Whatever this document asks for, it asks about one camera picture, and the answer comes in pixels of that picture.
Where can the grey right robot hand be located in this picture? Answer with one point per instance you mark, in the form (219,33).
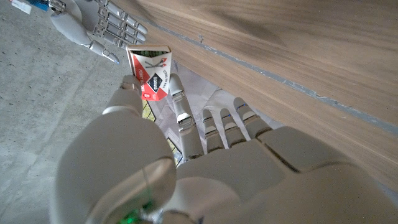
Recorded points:
(84,18)

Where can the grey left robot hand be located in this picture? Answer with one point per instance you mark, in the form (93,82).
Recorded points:
(255,180)

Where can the red white matchbox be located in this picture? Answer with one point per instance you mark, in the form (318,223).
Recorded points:
(152,77)

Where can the printed window backdrop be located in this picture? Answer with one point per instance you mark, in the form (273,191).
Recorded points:
(214,99)

